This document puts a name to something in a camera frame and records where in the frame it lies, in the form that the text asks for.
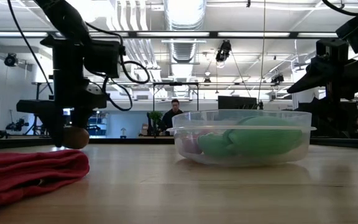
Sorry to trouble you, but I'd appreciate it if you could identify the small green toy pod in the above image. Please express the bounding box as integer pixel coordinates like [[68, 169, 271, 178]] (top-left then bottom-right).
[[196, 132, 239, 158]]

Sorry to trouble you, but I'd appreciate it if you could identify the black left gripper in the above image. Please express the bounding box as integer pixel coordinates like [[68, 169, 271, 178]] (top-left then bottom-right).
[[16, 40, 109, 148]]

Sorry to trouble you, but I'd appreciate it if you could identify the looped black cable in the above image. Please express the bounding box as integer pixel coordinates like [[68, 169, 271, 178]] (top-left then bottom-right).
[[85, 21, 151, 112]]

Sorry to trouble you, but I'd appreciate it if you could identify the red folded cloth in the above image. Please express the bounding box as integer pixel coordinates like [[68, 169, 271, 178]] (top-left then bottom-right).
[[0, 149, 90, 211]]

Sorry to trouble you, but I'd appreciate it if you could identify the large green toy cucumber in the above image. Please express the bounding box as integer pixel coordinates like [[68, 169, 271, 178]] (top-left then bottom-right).
[[227, 115, 304, 156]]

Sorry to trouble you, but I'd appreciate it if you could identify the silver ceiling air duct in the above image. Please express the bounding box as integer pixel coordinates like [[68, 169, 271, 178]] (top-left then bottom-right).
[[163, 0, 207, 63]]

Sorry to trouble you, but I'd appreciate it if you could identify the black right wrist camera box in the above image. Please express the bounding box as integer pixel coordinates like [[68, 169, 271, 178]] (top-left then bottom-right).
[[315, 38, 349, 65]]

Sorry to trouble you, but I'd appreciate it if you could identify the curved black cable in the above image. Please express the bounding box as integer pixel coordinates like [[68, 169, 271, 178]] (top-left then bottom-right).
[[321, 0, 358, 17]]

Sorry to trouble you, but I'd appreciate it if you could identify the brown toy potato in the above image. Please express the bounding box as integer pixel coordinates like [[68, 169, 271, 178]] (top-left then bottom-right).
[[62, 125, 90, 149]]

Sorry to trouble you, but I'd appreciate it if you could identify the long thin black cable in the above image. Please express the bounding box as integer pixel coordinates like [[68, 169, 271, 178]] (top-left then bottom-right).
[[6, 0, 55, 94]]

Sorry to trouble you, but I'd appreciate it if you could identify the black hanging camera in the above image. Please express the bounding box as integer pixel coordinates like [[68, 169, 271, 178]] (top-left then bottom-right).
[[270, 73, 285, 85], [4, 52, 20, 68], [214, 39, 232, 63]]

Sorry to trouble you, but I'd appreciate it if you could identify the red toy tomato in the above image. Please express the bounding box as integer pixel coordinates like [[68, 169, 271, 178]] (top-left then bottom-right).
[[180, 132, 203, 155]]

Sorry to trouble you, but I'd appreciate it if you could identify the black background frame stand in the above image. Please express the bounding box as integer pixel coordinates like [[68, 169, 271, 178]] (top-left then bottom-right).
[[152, 82, 200, 112]]

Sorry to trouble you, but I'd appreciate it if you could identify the ceiling light bar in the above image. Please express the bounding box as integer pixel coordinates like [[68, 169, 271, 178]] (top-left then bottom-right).
[[0, 30, 338, 39]]

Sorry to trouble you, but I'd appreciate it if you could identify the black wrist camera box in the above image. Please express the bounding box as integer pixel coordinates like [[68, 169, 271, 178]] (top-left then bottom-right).
[[315, 38, 349, 65], [83, 39, 126, 79]]

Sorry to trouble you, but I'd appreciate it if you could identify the dark wide monitor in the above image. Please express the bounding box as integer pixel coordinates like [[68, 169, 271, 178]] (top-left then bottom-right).
[[218, 95, 258, 110]]

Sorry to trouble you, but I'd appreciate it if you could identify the leafy green background plant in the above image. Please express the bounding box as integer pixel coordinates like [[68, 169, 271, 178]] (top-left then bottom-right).
[[147, 110, 165, 138]]

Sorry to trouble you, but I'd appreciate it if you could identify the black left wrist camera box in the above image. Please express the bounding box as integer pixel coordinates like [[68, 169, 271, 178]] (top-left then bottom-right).
[[83, 39, 126, 79]]

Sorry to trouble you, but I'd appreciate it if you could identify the clear plastic tupperware container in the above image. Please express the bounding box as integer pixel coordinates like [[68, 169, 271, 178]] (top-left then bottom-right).
[[166, 108, 317, 167]]

